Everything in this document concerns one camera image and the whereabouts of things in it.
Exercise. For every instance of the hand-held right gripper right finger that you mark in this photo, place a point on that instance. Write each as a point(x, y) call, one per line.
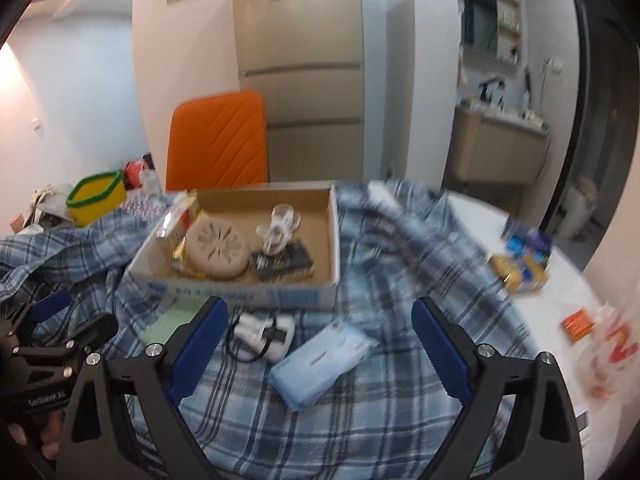
point(440, 355)

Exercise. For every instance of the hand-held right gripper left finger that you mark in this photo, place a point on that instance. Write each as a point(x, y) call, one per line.
point(197, 355)

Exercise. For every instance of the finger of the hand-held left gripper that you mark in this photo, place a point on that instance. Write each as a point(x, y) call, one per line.
point(97, 332)
point(50, 302)

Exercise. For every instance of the cardboard box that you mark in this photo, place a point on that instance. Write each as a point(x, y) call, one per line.
point(225, 296)

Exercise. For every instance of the round beige case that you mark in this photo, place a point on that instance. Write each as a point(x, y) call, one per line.
point(215, 245)

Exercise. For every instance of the light blue tissue packet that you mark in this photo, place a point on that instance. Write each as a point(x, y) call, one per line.
point(320, 360)

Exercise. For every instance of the gold carton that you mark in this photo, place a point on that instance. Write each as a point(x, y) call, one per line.
point(172, 230)

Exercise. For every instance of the black tissue packet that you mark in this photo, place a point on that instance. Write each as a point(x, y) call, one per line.
point(285, 262)

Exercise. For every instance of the person's left hand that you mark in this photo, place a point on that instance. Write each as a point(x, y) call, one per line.
point(47, 432)

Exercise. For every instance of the light green paper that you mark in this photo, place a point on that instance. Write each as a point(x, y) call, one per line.
point(165, 327)

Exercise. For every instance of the blue plaid shirt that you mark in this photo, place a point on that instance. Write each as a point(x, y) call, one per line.
point(390, 285)

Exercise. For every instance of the white cloth heap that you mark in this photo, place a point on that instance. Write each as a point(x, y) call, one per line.
point(47, 205)

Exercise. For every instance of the yellow basket with green rim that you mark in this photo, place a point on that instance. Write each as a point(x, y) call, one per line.
point(95, 207)

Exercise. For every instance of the gold and blue packet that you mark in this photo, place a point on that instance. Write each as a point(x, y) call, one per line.
point(520, 275)

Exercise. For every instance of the light blue small box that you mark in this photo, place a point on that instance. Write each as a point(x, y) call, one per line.
point(522, 250)

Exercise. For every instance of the silver patterned packet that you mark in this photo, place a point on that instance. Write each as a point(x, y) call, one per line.
point(142, 206)

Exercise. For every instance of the orange card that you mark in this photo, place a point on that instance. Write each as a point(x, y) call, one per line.
point(577, 326)

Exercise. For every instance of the dark blue small box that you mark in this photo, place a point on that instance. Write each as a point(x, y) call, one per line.
point(527, 230)

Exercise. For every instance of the red bag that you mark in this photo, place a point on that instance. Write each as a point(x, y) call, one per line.
point(134, 175)

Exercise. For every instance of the white plastic bag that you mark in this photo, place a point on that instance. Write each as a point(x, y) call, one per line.
point(610, 355)

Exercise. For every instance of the white trash bin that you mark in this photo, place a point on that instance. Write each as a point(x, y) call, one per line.
point(577, 207)

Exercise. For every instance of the orange chair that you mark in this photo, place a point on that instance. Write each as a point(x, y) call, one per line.
point(215, 145)

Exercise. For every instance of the beige vanity cabinet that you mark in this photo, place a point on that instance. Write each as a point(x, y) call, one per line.
point(495, 145)

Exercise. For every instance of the black faucet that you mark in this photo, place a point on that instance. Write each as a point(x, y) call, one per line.
point(489, 87)

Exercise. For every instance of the beige refrigerator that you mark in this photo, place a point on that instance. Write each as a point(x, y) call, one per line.
point(300, 60)

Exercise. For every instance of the mirror cabinet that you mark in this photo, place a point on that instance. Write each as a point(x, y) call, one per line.
point(487, 25)

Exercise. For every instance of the white wall outlet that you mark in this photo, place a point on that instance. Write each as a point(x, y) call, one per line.
point(35, 125)

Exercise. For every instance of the black door frame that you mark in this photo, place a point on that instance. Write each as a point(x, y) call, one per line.
point(600, 110)

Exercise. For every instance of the white wall switch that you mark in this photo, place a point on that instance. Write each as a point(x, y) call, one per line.
point(553, 65)

